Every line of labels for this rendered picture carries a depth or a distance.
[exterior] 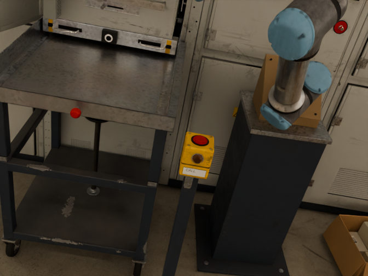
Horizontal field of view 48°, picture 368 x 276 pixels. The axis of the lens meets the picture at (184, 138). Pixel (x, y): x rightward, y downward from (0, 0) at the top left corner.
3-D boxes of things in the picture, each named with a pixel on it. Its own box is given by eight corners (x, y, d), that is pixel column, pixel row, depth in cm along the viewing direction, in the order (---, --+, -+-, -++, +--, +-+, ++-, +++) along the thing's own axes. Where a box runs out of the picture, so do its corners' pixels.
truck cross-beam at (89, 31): (174, 55, 168) (177, 41, 164) (42, 30, 165) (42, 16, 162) (176, 50, 172) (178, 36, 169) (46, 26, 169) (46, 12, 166)
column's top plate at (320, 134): (308, 104, 183) (310, 100, 182) (331, 145, 156) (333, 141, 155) (239, 93, 180) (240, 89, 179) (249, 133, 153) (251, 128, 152)
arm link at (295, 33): (310, 110, 145) (346, 0, 96) (282, 139, 142) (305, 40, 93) (283, 91, 150) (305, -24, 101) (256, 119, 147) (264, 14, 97)
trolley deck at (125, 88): (173, 132, 133) (176, 116, 130) (-20, 98, 130) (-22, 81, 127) (184, 54, 190) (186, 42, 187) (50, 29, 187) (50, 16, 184)
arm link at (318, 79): (324, 87, 151) (343, 75, 138) (300, 112, 148) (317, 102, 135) (300, 64, 151) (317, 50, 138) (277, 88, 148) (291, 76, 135)
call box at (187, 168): (206, 180, 114) (214, 151, 108) (178, 176, 114) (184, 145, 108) (207, 163, 121) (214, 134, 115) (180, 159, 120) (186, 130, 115)
